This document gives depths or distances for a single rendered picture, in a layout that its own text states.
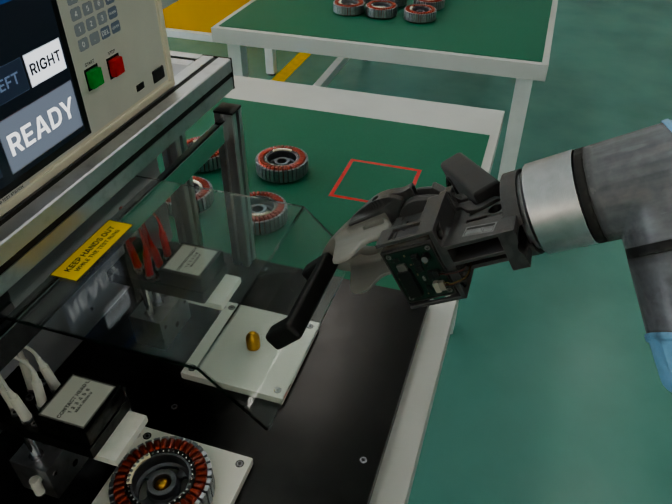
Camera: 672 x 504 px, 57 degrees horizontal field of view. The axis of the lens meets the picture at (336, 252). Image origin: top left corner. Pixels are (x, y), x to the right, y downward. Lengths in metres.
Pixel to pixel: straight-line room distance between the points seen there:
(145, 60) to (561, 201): 0.51
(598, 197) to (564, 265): 1.95
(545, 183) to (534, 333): 1.65
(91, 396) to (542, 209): 0.48
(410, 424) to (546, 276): 1.55
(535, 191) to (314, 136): 1.05
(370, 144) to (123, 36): 0.82
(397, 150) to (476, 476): 0.86
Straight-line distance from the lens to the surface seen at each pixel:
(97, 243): 0.66
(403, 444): 0.84
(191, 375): 0.89
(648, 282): 0.48
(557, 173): 0.49
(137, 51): 0.78
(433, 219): 0.50
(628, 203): 0.48
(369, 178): 1.33
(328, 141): 1.47
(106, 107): 0.74
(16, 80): 0.64
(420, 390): 0.90
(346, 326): 0.95
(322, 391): 0.86
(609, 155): 0.49
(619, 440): 1.92
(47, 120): 0.67
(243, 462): 0.79
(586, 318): 2.23
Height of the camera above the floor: 1.44
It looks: 38 degrees down
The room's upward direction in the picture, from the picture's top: straight up
